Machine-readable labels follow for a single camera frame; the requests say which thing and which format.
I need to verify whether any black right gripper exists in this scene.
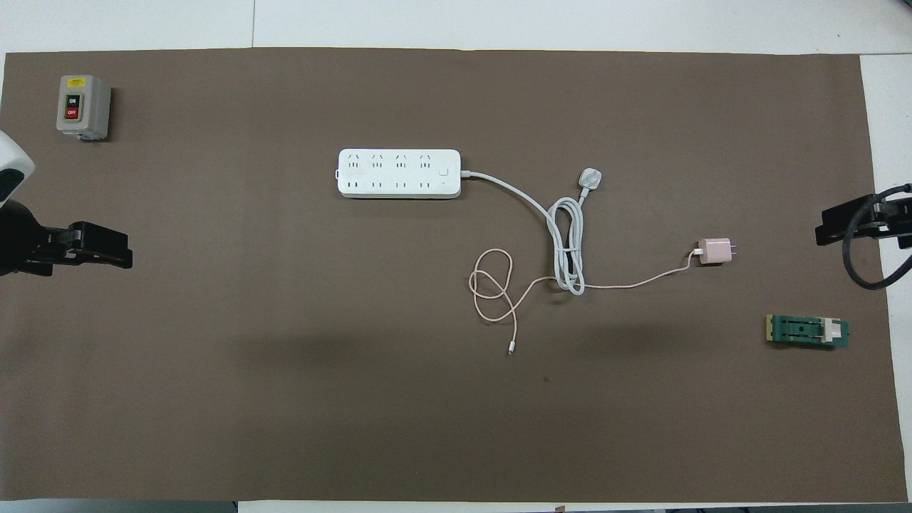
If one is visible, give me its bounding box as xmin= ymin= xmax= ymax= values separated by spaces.
xmin=817 ymin=194 xmax=912 ymax=250

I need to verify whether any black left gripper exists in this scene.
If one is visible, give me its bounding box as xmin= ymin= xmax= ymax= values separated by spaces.
xmin=0 ymin=201 xmax=133 ymax=277

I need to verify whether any pink USB charger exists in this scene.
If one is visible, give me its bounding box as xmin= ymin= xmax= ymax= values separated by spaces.
xmin=697 ymin=237 xmax=737 ymax=266

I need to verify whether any pink charging cable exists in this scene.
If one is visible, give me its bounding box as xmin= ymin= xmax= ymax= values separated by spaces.
xmin=468 ymin=246 xmax=700 ymax=356

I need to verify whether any white power strip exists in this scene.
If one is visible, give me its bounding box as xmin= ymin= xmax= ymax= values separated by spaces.
xmin=336 ymin=148 xmax=462 ymax=200

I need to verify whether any green circuit board module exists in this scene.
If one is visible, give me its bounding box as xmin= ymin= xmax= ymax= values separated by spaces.
xmin=766 ymin=313 xmax=851 ymax=350

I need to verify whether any brown table mat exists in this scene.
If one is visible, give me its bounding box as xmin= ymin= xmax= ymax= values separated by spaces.
xmin=0 ymin=47 xmax=900 ymax=503

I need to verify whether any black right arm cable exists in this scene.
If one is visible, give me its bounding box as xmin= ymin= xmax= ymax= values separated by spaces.
xmin=842 ymin=183 xmax=912 ymax=291

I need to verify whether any grey on-off switch box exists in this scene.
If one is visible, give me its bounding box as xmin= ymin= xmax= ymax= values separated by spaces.
xmin=56 ymin=75 xmax=112 ymax=141

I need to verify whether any white power cord with plug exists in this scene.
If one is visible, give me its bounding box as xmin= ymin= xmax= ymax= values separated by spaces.
xmin=461 ymin=167 xmax=605 ymax=296

